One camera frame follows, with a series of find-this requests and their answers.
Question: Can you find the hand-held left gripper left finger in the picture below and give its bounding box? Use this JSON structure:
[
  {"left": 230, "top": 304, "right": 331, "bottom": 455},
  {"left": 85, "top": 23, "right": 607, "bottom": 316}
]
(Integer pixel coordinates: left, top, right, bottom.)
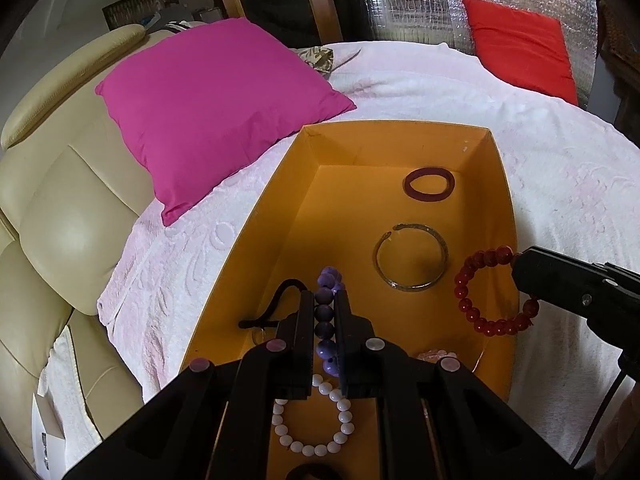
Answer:
[{"left": 65, "top": 290, "right": 316, "bottom": 480}]

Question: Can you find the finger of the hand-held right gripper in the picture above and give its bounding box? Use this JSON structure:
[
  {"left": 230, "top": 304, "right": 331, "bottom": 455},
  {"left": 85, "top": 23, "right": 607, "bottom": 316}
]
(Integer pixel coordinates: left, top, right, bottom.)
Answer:
[{"left": 511, "top": 245, "right": 640, "bottom": 333}]

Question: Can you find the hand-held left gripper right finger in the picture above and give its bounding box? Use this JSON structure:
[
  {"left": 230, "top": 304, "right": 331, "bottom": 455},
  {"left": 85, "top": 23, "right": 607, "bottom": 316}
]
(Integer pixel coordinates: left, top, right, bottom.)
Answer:
[{"left": 332, "top": 287, "right": 568, "bottom": 480}]

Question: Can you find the purple bead bracelet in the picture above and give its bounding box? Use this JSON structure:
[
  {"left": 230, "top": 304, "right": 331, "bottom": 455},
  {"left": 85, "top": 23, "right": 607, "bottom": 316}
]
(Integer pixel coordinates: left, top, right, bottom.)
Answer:
[{"left": 314, "top": 267, "right": 347, "bottom": 379}]

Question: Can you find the red bead bracelet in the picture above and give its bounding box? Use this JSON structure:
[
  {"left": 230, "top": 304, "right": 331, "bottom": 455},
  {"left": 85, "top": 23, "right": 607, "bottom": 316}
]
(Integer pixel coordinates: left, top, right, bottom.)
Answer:
[{"left": 453, "top": 245, "right": 541, "bottom": 337}]

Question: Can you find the yellow cardboard box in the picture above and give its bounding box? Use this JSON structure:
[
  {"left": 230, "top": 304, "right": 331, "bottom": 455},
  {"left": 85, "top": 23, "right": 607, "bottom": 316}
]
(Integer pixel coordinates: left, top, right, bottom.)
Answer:
[{"left": 179, "top": 120, "right": 519, "bottom": 480}]

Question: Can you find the white bead bracelet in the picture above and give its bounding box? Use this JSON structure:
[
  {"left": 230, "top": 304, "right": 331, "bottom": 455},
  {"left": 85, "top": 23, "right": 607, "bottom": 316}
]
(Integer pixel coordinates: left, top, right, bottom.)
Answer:
[{"left": 271, "top": 374, "right": 356, "bottom": 457}]

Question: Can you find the metal bangle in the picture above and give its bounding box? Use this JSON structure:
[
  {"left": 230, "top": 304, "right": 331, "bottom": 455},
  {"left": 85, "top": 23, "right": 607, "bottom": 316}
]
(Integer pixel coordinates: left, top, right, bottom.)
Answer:
[{"left": 373, "top": 223, "right": 450, "bottom": 292}]

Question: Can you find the dark red bangle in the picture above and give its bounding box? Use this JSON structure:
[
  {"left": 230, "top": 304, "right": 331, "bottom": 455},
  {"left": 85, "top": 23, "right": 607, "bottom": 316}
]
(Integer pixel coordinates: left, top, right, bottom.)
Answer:
[{"left": 403, "top": 167, "right": 457, "bottom": 203}]

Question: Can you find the white embossed blanket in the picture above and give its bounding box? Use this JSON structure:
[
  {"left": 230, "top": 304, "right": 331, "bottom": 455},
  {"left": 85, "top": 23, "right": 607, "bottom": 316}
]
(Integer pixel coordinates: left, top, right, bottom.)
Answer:
[{"left": 95, "top": 41, "right": 640, "bottom": 480}]

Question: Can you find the black round object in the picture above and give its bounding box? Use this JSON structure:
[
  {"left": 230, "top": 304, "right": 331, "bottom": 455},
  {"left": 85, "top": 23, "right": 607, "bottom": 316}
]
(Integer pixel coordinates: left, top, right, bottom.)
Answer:
[{"left": 287, "top": 462, "right": 344, "bottom": 480}]

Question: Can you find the red pillow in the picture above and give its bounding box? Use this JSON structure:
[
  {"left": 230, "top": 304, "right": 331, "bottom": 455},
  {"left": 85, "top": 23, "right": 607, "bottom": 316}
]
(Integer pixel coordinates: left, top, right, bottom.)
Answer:
[{"left": 461, "top": 0, "right": 580, "bottom": 107}]

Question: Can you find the pink pillow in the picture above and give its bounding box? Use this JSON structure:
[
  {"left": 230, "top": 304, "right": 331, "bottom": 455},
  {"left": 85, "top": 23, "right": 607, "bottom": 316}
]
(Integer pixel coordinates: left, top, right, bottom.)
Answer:
[{"left": 95, "top": 16, "right": 357, "bottom": 227}]

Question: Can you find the white towel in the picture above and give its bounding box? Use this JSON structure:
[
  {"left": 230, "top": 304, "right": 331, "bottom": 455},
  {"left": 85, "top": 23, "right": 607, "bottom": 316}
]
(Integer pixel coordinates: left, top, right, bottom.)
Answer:
[{"left": 36, "top": 326, "right": 104, "bottom": 443}]

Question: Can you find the patterned cloth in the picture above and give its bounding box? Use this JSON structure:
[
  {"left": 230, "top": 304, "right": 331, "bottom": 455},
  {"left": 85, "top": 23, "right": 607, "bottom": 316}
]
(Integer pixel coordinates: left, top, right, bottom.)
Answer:
[{"left": 295, "top": 46, "right": 335, "bottom": 79}]

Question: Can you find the beige leather sofa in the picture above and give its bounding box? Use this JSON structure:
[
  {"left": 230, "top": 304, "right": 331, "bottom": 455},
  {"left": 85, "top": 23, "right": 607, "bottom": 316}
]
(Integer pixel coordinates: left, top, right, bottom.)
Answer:
[{"left": 0, "top": 23, "right": 201, "bottom": 480}]

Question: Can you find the silver foil sheet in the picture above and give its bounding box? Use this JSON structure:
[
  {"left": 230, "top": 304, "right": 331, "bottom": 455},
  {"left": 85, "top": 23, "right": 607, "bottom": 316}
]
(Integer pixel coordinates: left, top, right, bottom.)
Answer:
[{"left": 357, "top": 0, "right": 599, "bottom": 107}]

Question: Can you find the wooden cabinet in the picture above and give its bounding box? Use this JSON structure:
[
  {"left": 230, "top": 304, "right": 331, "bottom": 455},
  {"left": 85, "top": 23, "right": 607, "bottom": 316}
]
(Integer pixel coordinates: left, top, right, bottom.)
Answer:
[{"left": 212, "top": 0, "right": 375, "bottom": 50}]

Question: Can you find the black hair tie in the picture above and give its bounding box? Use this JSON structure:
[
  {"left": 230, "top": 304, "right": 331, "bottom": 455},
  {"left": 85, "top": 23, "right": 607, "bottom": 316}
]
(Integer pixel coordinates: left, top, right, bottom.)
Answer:
[{"left": 238, "top": 278, "right": 309, "bottom": 332}]

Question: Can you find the pink bead bracelet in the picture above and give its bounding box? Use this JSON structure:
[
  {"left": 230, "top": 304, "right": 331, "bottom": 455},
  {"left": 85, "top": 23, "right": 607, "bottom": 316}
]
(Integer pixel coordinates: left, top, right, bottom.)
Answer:
[{"left": 415, "top": 350, "right": 462, "bottom": 364}]

